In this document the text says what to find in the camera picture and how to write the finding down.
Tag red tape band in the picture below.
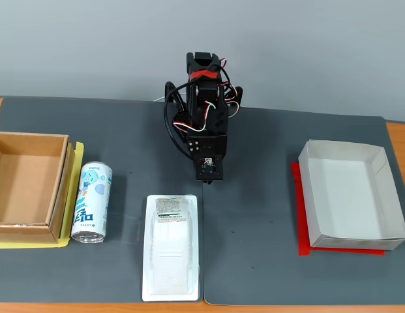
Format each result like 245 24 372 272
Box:
190 68 222 80

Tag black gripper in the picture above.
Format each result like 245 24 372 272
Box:
188 133 228 186

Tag red paper sheet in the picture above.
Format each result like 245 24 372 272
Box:
290 162 385 258

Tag yellow paper sheet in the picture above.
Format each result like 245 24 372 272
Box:
0 141 85 250

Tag red white servo wires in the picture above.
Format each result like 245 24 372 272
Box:
173 58 239 134

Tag white blue drink can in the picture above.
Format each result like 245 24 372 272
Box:
70 161 113 245

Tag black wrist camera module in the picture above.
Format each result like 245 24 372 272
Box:
194 155 224 181

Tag white plastic blister package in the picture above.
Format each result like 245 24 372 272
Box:
142 194 203 303

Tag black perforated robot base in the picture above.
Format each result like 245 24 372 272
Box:
171 109 190 141

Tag grey table mat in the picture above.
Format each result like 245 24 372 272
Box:
201 106 405 307
0 96 205 305

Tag white paper box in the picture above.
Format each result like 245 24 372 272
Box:
298 139 405 251

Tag brown cardboard box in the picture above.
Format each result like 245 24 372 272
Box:
0 131 76 245

